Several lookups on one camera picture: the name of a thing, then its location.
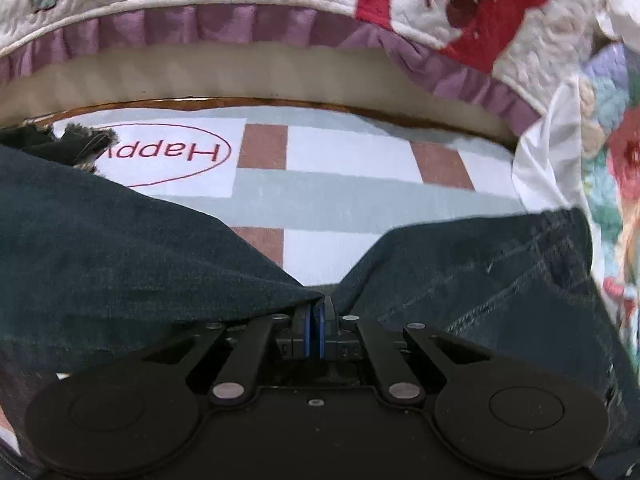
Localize white cloth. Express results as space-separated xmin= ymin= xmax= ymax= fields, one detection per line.
xmin=510 ymin=72 xmax=601 ymax=216

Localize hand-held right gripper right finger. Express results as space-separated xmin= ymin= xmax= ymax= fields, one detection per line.
xmin=314 ymin=297 xmax=493 ymax=407

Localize checkered printed floor mat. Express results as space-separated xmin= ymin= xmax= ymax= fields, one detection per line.
xmin=0 ymin=105 xmax=526 ymax=291

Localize floral printed cloth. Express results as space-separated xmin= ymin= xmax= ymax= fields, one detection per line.
xmin=580 ymin=42 xmax=640 ymax=346

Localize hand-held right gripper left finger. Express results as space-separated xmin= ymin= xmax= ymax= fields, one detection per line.
xmin=142 ymin=305 xmax=313 ymax=407

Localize dark blue denim jeans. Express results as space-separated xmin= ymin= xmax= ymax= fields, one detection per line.
xmin=0 ymin=127 xmax=640 ymax=480

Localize beige mattress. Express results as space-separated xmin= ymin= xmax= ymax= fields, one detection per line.
xmin=0 ymin=42 xmax=521 ymax=141

